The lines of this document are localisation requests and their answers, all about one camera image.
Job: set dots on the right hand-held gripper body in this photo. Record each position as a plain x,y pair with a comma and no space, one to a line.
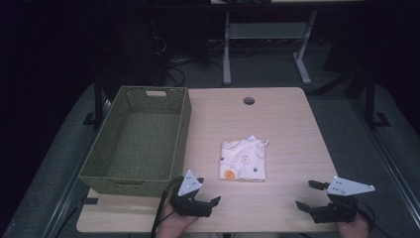
336,213

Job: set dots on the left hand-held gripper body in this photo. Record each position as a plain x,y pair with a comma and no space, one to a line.
189,206

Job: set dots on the patterned white cloth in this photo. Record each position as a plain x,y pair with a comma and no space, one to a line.
242,160

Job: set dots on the green woven basket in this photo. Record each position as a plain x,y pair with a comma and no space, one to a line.
142,145

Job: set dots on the person's right hand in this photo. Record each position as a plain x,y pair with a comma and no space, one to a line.
353,229

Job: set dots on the person's left hand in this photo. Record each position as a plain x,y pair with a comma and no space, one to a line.
173,224

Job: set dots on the black tape strip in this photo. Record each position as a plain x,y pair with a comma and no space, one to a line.
90,201

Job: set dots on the black metal stand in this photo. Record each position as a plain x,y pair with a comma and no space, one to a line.
370,99
98,102

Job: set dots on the white metal desk frame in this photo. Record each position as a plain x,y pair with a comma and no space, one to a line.
267,30

